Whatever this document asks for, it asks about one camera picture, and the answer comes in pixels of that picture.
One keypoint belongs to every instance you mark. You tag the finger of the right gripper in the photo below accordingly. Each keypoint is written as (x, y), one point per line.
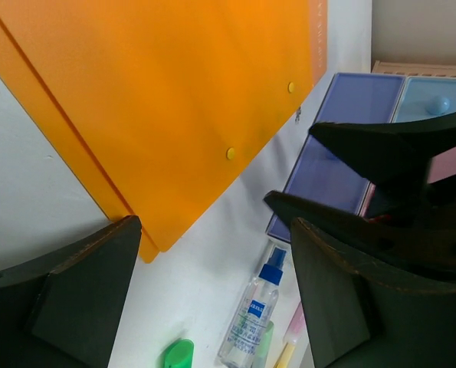
(382, 152)
(428, 252)

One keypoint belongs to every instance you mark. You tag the pastel green highlighter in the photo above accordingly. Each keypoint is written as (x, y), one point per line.
(260, 357)

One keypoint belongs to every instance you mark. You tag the pastel yellow highlighter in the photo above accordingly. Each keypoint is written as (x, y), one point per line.
(285, 356)

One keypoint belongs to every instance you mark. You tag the green cap black highlighter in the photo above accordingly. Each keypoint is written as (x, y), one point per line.
(179, 354)

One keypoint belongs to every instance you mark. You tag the orange document folder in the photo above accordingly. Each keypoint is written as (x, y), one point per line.
(158, 106)

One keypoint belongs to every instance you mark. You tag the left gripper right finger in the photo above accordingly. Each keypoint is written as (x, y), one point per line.
(354, 322)

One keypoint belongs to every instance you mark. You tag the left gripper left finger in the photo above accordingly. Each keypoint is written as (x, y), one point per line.
(63, 309)

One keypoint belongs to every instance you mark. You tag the clear spray bottle blue cap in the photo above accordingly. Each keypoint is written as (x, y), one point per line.
(250, 321)

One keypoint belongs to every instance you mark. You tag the pastel pink highlighter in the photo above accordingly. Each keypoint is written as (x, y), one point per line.
(295, 326)

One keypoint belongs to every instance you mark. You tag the peach desk file organizer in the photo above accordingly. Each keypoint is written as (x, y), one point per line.
(414, 70)

